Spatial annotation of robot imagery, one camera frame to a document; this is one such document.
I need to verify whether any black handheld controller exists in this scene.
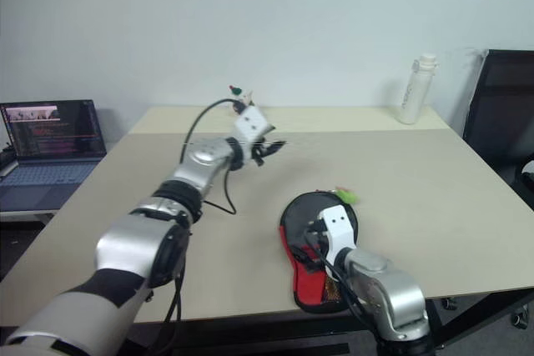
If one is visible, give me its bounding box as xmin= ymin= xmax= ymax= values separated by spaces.
xmin=0 ymin=146 xmax=18 ymax=177

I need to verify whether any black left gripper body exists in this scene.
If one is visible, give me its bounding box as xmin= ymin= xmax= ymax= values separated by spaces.
xmin=249 ymin=123 xmax=277 ymax=168

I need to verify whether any black zippered paddle case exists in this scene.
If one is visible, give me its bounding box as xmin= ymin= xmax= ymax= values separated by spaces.
xmin=278 ymin=183 xmax=363 ymax=316

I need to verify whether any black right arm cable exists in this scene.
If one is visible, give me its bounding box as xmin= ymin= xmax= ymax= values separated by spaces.
xmin=303 ymin=237 xmax=379 ymax=334

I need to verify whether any small white plush toy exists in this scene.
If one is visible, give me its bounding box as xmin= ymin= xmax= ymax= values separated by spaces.
xmin=226 ymin=85 xmax=257 ymax=118

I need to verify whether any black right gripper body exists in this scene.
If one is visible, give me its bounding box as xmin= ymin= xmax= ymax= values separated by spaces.
xmin=300 ymin=218 xmax=331 ymax=258

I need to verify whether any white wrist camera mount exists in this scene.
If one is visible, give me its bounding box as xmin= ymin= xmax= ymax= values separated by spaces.
xmin=318 ymin=203 xmax=361 ymax=266
xmin=234 ymin=106 xmax=270 ymax=145

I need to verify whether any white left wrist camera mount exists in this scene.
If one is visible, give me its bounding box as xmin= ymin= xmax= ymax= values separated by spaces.
xmin=234 ymin=106 xmax=270 ymax=145

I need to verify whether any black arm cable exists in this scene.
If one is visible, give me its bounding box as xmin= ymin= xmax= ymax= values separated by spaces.
xmin=164 ymin=98 xmax=248 ymax=324
xmin=303 ymin=237 xmax=379 ymax=334

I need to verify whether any open grey laptop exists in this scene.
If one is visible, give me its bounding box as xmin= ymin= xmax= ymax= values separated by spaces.
xmin=0 ymin=98 xmax=108 ymax=213

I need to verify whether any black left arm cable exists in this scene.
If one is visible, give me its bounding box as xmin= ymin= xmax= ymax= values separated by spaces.
xmin=164 ymin=98 xmax=248 ymax=324

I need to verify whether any white water bottle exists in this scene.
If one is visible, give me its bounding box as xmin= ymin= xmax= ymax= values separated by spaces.
xmin=395 ymin=52 xmax=441 ymax=126

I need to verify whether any black office chair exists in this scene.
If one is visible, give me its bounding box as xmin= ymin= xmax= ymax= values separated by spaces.
xmin=441 ymin=48 xmax=534 ymax=330

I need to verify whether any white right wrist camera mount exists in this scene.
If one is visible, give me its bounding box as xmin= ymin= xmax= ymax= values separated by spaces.
xmin=318 ymin=203 xmax=361 ymax=266

